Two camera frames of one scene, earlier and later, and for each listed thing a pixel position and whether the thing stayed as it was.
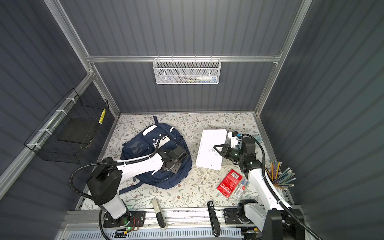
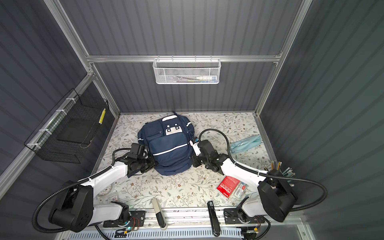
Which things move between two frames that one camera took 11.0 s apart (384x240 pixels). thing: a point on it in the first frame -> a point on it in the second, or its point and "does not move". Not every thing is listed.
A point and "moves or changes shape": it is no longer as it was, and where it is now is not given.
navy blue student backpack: x=157 y=138 moves or changes shape
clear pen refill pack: x=242 y=189 does not move
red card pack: x=229 y=184 does not move
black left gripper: x=176 y=169 -> x=152 y=163
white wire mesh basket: x=186 y=71 does not move
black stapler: x=215 y=223 does not move
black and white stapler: x=160 y=214 does not move
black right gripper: x=226 y=149 -> x=194 y=157
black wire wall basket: x=66 y=134 does not move
